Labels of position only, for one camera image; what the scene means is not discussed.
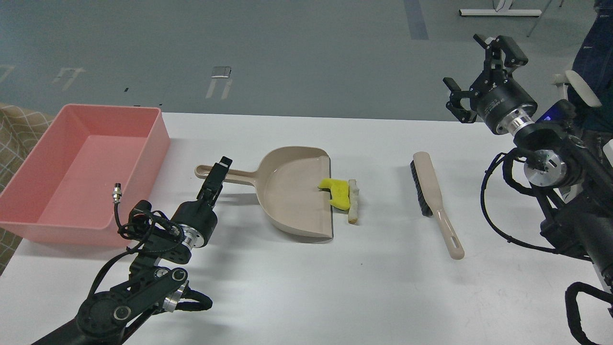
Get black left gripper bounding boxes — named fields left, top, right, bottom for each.
left=171, top=156, right=232, bottom=249

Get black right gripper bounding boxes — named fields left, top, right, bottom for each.
left=443, top=34, right=538, bottom=135

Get beige plastic dustpan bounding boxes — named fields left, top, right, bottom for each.
left=224, top=146, right=333, bottom=240

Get beige hand brush black bristles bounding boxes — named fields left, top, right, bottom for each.
left=409, top=151, right=465, bottom=260

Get yellow sponge piece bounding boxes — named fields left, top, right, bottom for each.
left=318, top=178, right=351, bottom=211

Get white foam stick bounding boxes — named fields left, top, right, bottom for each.
left=348, top=179, right=360, bottom=225

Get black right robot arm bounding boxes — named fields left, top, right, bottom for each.
left=443, top=34, right=613, bottom=345

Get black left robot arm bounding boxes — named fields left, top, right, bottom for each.
left=36, top=157, right=232, bottom=345

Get pink plastic bin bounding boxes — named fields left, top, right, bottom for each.
left=0, top=104, right=170, bottom=247

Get white office chair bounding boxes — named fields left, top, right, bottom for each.
left=552, top=70, right=613, bottom=171

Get person in dark clothes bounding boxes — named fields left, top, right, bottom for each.
left=568, top=0, right=613, bottom=133

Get beige checkered cloth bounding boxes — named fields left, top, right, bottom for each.
left=0, top=103, right=54, bottom=276

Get white table base frame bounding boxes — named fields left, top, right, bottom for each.
left=458, top=0, right=554, bottom=18

